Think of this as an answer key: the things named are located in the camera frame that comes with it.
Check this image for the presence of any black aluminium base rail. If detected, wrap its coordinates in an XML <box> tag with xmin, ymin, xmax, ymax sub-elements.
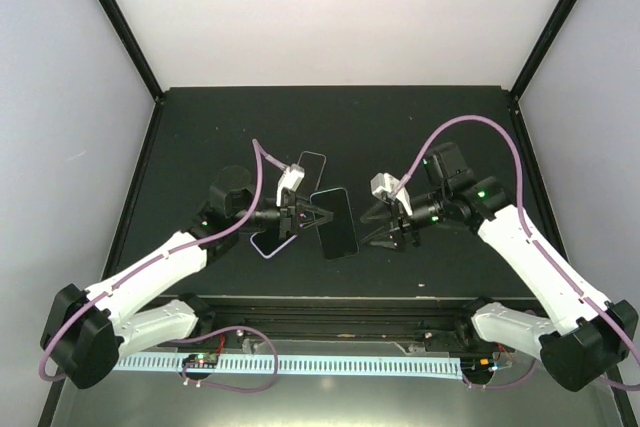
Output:
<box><xmin>197</xmin><ymin>297</ymin><xmax>495</xmax><ymax>352</ymax></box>

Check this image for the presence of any right frame post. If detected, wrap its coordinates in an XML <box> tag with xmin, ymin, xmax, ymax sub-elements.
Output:
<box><xmin>510</xmin><ymin>0</ymin><xmax>579</xmax><ymax>101</ymax></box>

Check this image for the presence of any white slotted cable duct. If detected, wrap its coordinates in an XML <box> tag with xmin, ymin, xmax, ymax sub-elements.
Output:
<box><xmin>114</xmin><ymin>352</ymin><xmax>463</xmax><ymax>380</ymax></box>

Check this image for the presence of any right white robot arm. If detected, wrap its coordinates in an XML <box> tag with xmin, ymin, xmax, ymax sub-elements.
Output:
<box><xmin>361</xmin><ymin>142</ymin><xmax>639</xmax><ymax>392</ymax></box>

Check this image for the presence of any phone in purple case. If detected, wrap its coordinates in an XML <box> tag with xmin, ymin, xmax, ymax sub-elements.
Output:
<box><xmin>250</xmin><ymin>230</ymin><xmax>297</xmax><ymax>260</ymax></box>

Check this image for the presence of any frame post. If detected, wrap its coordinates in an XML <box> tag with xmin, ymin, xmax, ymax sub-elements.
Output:
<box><xmin>510</xmin><ymin>0</ymin><xmax>579</xmax><ymax>101</ymax></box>
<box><xmin>97</xmin><ymin>0</ymin><xmax>164</xmax><ymax>102</ymax></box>

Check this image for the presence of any right small circuit board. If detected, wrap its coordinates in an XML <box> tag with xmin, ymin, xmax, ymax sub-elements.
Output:
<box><xmin>460</xmin><ymin>357</ymin><xmax>499</xmax><ymax>372</ymax></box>

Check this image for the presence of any clear phone case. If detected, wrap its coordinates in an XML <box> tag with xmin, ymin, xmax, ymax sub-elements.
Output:
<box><xmin>296</xmin><ymin>151</ymin><xmax>326</xmax><ymax>199</ymax></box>

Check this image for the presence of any left small circuit board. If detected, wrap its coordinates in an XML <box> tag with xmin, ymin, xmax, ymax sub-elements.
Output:
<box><xmin>182</xmin><ymin>353</ymin><xmax>219</xmax><ymax>369</ymax></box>

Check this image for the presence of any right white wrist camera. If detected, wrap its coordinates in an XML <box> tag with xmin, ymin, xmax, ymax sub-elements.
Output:
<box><xmin>370</xmin><ymin>173</ymin><xmax>400</xmax><ymax>200</ymax></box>

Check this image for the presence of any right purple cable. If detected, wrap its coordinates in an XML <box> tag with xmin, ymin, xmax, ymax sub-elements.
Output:
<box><xmin>389</xmin><ymin>114</ymin><xmax>640</xmax><ymax>393</ymax></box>

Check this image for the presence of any left frame post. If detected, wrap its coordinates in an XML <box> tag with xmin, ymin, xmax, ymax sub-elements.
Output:
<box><xmin>97</xmin><ymin>0</ymin><xmax>164</xmax><ymax>102</ymax></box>

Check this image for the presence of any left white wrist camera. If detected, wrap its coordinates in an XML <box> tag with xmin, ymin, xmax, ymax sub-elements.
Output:
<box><xmin>276</xmin><ymin>164</ymin><xmax>305</xmax><ymax>205</ymax></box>

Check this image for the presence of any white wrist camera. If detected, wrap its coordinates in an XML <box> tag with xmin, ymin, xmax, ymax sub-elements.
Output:
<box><xmin>276</xmin><ymin>164</ymin><xmax>305</xmax><ymax>205</ymax></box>
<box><xmin>370</xmin><ymin>173</ymin><xmax>400</xmax><ymax>200</ymax></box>

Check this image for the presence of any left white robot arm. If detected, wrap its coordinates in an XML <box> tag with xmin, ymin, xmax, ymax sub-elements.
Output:
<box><xmin>40</xmin><ymin>161</ymin><xmax>324</xmax><ymax>389</ymax></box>

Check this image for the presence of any small circuit board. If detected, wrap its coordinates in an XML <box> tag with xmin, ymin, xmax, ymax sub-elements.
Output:
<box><xmin>182</xmin><ymin>353</ymin><xmax>219</xmax><ymax>369</ymax></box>
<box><xmin>460</xmin><ymin>357</ymin><xmax>499</xmax><ymax>372</ymax></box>

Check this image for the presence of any phone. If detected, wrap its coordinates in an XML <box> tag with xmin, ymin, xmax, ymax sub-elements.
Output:
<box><xmin>250</xmin><ymin>230</ymin><xmax>297</xmax><ymax>260</ymax></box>
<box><xmin>310</xmin><ymin>187</ymin><xmax>359</xmax><ymax>260</ymax></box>

